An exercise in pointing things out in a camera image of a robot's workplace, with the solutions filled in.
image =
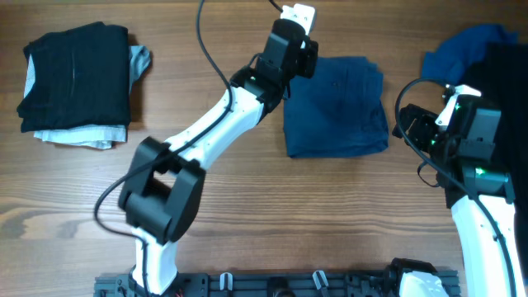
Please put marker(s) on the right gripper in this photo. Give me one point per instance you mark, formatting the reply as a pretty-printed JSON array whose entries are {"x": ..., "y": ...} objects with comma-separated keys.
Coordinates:
[{"x": 424, "y": 120}]

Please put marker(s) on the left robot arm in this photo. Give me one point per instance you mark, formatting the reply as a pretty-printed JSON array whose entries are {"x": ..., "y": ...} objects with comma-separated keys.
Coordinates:
[{"x": 161, "y": 196}]

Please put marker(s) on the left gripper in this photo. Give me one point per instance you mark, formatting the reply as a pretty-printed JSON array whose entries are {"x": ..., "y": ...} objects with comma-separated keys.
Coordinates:
[{"x": 309, "y": 53}]

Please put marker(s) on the blue shirt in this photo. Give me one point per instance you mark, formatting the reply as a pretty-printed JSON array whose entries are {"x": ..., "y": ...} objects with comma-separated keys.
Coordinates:
[{"x": 455, "y": 55}]

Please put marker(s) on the folded white grey shirt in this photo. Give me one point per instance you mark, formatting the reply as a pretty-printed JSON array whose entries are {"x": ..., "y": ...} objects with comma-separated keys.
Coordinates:
[{"x": 101, "y": 136}]

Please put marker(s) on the navy blue shorts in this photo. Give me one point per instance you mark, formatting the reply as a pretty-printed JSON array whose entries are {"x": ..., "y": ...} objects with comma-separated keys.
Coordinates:
[{"x": 337, "y": 113}]

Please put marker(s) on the black shirt on pile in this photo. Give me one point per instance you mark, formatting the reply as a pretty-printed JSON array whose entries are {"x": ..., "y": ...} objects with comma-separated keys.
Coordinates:
[{"x": 502, "y": 78}]

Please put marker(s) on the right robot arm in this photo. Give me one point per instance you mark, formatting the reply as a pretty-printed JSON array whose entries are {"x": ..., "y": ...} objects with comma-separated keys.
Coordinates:
[{"x": 459, "y": 143}]

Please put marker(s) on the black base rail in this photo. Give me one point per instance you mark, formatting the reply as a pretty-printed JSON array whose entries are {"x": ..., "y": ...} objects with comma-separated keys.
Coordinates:
[{"x": 353, "y": 283}]

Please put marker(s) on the folded black shirt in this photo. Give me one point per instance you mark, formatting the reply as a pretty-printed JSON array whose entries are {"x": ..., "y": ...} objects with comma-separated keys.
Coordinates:
[{"x": 81, "y": 78}]

